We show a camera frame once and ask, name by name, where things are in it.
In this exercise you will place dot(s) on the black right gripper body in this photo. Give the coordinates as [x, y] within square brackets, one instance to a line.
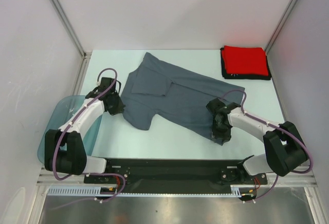
[222, 131]

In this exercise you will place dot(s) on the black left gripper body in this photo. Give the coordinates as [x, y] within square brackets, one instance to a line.
[117, 106]

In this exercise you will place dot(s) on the grey t shirt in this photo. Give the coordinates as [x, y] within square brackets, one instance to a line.
[174, 93]

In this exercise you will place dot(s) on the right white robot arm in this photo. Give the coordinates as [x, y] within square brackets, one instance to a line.
[285, 151]

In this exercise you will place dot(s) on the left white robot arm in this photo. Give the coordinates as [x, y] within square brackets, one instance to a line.
[66, 147]

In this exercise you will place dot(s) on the teal transparent plastic bin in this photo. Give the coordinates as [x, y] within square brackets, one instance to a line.
[64, 110]

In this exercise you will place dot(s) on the red folded t shirt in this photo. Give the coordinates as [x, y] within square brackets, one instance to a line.
[239, 60]

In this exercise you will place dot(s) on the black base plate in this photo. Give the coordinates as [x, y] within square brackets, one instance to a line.
[177, 174]

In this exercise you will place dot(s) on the white slotted cable duct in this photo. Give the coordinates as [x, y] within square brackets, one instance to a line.
[107, 191]

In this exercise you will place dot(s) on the left aluminium frame post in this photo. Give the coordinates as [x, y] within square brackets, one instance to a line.
[68, 26]

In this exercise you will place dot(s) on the aluminium frame post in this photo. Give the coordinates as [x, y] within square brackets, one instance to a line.
[284, 18]
[68, 26]

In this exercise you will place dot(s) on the right aluminium frame post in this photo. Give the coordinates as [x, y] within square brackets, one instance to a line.
[284, 18]

